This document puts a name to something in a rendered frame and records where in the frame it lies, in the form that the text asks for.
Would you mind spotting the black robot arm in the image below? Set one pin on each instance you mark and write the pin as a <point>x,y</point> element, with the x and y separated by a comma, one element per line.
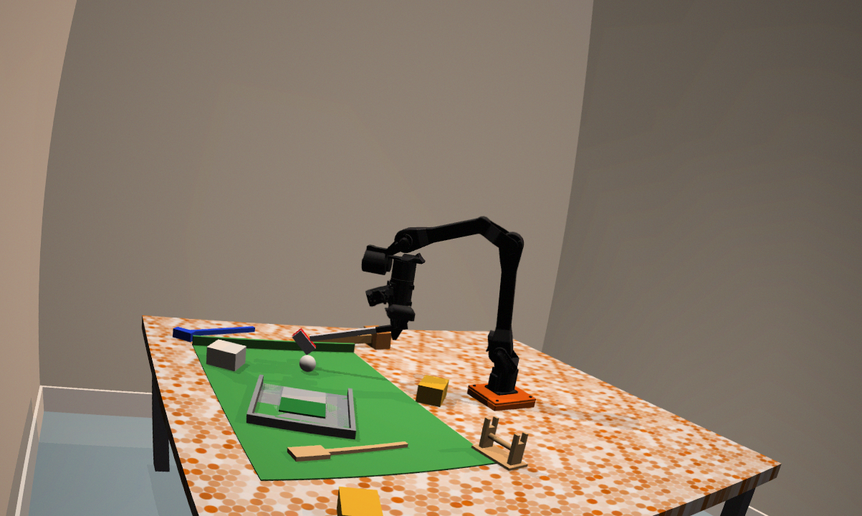
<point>379,260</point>

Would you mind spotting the white golf ball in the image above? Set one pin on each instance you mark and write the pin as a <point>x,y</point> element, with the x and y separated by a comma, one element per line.
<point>307,363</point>

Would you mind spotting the green flat mat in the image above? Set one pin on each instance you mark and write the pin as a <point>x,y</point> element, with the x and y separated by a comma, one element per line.
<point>383,414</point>

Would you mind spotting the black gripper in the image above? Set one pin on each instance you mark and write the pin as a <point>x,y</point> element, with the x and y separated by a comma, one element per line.
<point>400,312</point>

